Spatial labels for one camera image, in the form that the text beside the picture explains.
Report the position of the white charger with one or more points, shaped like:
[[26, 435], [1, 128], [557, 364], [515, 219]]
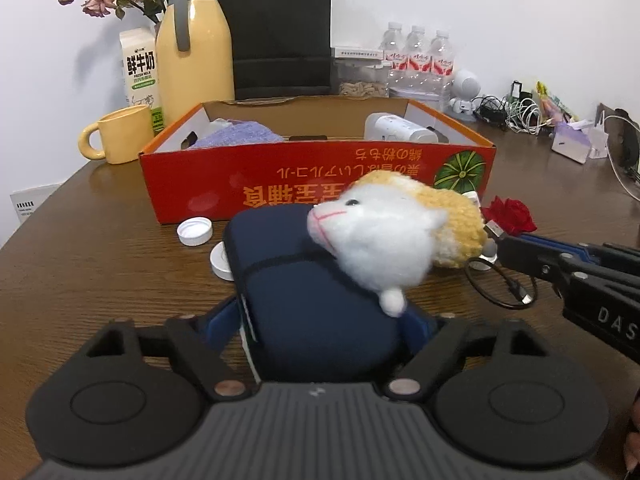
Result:
[[598, 137]]

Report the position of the clear seed container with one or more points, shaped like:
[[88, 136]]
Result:
[[362, 89]]

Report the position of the purple cloth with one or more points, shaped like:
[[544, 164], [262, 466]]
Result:
[[240, 134]]

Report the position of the white flat round lid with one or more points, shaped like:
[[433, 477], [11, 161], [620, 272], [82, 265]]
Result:
[[221, 262]]

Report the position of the purple tissue pack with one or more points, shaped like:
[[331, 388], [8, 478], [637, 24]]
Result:
[[570, 142]]

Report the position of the white robot speaker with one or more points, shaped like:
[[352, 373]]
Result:
[[467, 85]]

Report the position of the flat white box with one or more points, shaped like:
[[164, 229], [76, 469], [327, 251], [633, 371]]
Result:
[[357, 54]]

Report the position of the colourful snack bag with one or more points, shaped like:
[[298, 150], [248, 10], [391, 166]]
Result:
[[552, 102]]

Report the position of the red cardboard box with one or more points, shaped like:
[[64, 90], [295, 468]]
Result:
[[225, 185]]

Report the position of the yellow mug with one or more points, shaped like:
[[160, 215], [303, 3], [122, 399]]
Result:
[[125, 135]]

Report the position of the white and yellow plush toy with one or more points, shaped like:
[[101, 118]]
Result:
[[380, 235]]

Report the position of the small white plastic piece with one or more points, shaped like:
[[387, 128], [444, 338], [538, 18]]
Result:
[[472, 200]]

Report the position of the dark brown object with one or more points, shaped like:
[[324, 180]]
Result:
[[627, 135]]

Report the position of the person's right hand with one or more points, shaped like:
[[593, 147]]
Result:
[[635, 440]]

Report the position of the black paper bag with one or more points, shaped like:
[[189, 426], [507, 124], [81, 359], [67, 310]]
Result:
[[280, 35]]

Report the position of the white milk carton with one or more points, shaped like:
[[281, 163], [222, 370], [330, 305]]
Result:
[[140, 70]]

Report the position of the clear water bottle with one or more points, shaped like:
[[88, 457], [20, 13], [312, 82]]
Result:
[[441, 57], [416, 52], [394, 45]]

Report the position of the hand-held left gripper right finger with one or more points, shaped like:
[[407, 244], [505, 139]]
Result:
[[425, 335]]

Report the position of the yellow thermos jug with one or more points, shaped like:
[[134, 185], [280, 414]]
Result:
[[195, 60]]

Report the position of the navy zip pouch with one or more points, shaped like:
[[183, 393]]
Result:
[[310, 320]]

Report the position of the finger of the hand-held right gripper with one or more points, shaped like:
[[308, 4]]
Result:
[[530, 255], [560, 246]]

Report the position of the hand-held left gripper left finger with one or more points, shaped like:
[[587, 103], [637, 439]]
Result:
[[220, 325]]

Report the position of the white plastic bottle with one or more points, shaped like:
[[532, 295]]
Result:
[[395, 129]]

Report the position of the red artificial rose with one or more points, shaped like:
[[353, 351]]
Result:
[[510, 212]]

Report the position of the white ridged bottle cap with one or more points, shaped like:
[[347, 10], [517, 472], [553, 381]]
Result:
[[195, 232]]

